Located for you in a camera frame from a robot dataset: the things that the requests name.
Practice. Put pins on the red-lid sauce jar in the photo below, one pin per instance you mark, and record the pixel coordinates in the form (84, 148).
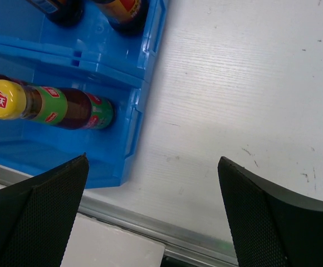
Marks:
(63, 13)
(125, 16)

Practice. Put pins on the blue bin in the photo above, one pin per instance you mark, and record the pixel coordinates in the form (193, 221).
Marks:
(34, 148)
(92, 45)

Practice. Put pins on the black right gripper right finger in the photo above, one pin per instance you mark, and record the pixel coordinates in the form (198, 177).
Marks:
(270, 225)

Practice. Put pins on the aluminium table edge rail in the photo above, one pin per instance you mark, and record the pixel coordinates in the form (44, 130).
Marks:
(174, 202)

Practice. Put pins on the blue bin near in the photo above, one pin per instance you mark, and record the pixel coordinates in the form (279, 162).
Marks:
(34, 148)

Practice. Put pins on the blue bin middle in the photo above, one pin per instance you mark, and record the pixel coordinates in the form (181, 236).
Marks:
(92, 45)

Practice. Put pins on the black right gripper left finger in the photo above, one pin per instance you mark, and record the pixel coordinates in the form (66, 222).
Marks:
(37, 215)

